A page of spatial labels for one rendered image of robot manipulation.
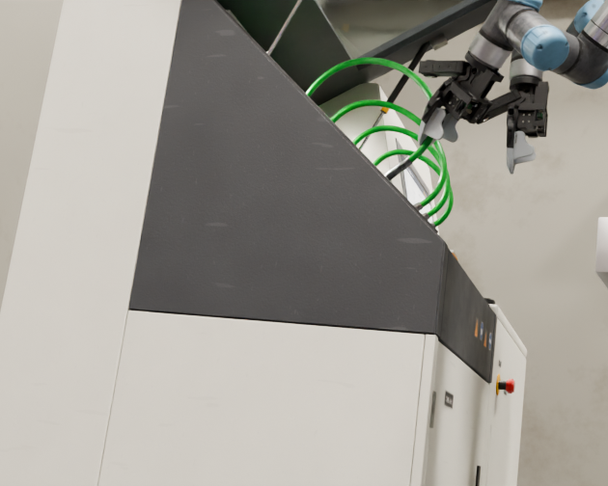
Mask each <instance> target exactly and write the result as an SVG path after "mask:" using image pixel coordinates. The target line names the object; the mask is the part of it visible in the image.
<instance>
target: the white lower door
mask: <svg viewBox="0 0 608 486"><path fill-rule="evenodd" d="M488 397H489V385H488V383H487V382H486V381H485V380H484V379H482V378H481V377H480V376H479V375H478V374H477V373H476V372H474V371H473V370H472V369H471V368H470V367H469V366H467V365H466V364H465V363H464V362H463V361H461V360H460V359H459V358H458V357H457V356H456V355H455V354H453V353H452V352H451V351H450V350H449V349H448V348H446V347H445V346H444V345H443V344H442V343H441V342H439V341H438V344H437V354H436V365H435V374H434V384H433V394H432V404H431V414H430V424H429V433H428V453H427V462H426V472H425V482H424V486H482V476H483V464H484V442H485V430H486V420H487V408H488Z"/></svg>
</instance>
